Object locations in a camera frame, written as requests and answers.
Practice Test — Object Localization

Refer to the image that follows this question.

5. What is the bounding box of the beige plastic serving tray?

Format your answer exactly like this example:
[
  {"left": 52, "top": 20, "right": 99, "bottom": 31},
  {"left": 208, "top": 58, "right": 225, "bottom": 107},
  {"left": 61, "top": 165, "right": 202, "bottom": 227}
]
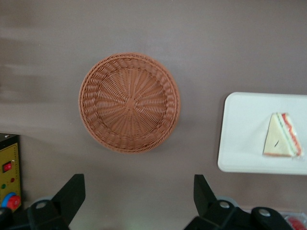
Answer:
[{"left": 217, "top": 92, "right": 307, "bottom": 175}]

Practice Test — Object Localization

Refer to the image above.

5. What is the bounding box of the black hot dog roller machine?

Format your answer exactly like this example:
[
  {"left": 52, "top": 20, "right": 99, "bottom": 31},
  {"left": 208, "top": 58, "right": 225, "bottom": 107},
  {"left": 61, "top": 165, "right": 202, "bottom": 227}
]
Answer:
[{"left": 0, "top": 133, "right": 23, "bottom": 213}]

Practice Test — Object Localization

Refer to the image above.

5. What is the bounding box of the red cola bottle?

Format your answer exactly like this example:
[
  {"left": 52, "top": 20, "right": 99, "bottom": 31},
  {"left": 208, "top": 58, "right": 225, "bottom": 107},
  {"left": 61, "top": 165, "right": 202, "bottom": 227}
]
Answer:
[{"left": 285, "top": 215, "right": 307, "bottom": 230}]

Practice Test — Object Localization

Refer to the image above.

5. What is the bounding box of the triangle sandwich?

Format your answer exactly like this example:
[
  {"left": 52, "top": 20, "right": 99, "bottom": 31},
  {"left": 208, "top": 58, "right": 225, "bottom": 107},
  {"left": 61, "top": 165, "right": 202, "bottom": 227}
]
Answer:
[{"left": 262, "top": 112, "right": 305, "bottom": 159}]

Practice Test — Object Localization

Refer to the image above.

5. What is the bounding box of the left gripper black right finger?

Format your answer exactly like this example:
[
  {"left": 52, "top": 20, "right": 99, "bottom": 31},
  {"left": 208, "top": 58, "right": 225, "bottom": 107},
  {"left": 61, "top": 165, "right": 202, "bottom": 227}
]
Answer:
[{"left": 183, "top": 174, "right": 293, "bottom": 230}]

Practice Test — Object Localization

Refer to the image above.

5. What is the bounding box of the brown round wicker basket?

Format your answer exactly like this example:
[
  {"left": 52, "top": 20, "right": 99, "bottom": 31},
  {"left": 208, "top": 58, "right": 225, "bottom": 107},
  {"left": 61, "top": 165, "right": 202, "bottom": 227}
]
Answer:
[{"left": 78, "top": 52, "right": 181, "bottom": 155}]

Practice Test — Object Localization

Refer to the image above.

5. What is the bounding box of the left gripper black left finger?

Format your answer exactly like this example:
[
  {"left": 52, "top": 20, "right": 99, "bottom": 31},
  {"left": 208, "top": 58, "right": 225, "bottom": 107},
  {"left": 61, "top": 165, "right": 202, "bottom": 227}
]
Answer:
[{"left": 0, "top": 173, "right": 86, "bottom": 230}]

